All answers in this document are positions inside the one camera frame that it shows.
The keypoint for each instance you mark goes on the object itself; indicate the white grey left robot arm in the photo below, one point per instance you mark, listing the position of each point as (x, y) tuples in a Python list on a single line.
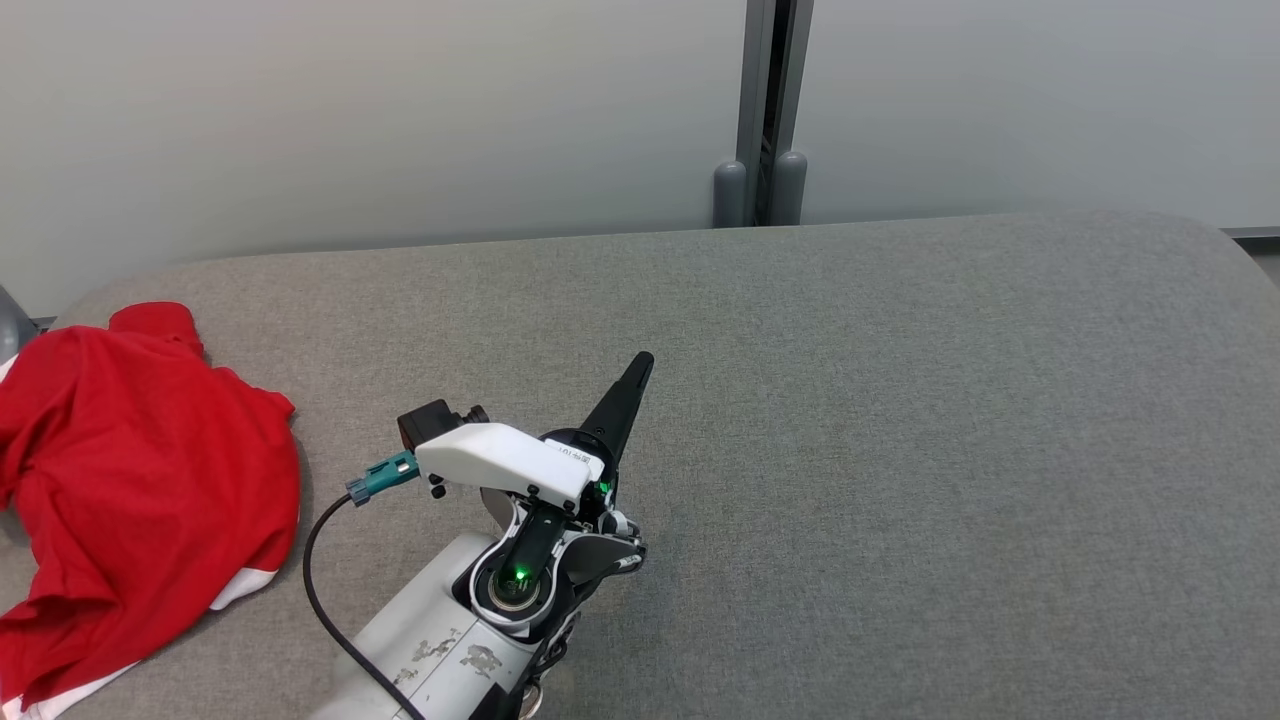
[(430, 660)]

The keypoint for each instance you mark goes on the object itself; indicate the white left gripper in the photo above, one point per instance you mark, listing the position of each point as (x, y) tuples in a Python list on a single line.
[(510, 465)]

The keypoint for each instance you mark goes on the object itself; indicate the red Bulls basketball jersey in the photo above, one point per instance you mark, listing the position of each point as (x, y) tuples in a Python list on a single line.
[(130, 430)]

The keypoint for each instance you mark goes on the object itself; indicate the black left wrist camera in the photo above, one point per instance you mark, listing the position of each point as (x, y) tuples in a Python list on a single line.
[(428, 420)]

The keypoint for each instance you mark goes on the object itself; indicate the grey slanted partition end post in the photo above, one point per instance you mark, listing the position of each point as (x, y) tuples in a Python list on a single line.
[(10, 330)]

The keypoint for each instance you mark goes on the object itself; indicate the grey partition post with foot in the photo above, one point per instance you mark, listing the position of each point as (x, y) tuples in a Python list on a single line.
[(730, 195), (788, 190)]

